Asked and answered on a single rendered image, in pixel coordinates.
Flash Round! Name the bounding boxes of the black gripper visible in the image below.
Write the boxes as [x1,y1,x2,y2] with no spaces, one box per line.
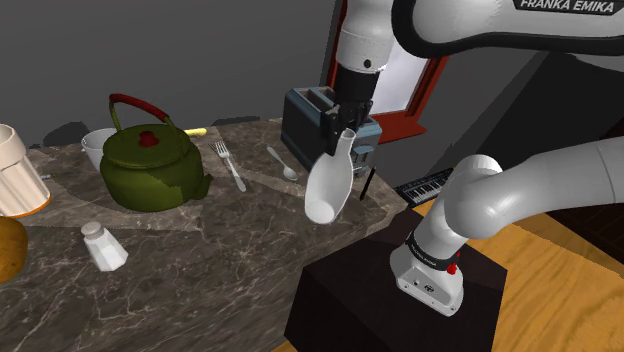
[323,65,381,158]

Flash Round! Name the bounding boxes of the white vase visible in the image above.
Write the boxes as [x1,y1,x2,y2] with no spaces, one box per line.
[304,128,357,226]

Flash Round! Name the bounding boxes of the blue-grey toaster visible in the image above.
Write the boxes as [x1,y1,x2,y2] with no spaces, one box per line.
[281,86,383,178]

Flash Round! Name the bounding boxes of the red framed window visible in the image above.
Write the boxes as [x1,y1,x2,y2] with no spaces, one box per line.
[324,0,450,145]

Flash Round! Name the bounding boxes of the silver spoon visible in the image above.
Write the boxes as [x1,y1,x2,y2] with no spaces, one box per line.
[265,145,300,183]

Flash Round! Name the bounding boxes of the black piano keyboard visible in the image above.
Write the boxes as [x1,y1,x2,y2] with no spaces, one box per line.
[393,167,455,209]

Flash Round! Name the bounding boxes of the silver fork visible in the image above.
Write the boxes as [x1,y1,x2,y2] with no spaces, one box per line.
[208,140,248,193]

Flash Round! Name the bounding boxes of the dark robot stand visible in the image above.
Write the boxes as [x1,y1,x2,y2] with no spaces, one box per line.
[284,209,508,352]

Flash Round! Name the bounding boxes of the white cup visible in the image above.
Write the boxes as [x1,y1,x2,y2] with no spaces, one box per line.
[80,127,119,172]

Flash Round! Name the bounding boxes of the white salt shaker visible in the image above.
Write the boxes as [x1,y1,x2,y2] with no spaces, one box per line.
[80,221,130,273]

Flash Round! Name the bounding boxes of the cream fluted container orange rim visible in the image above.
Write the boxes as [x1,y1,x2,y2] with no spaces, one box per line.
[0,123,53,219]

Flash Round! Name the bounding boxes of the brown round loaf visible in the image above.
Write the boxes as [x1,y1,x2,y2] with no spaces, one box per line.
[0,216,30,284]

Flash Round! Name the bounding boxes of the green kettle with red handle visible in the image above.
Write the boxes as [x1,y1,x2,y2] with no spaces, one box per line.
[99,92,215,214]

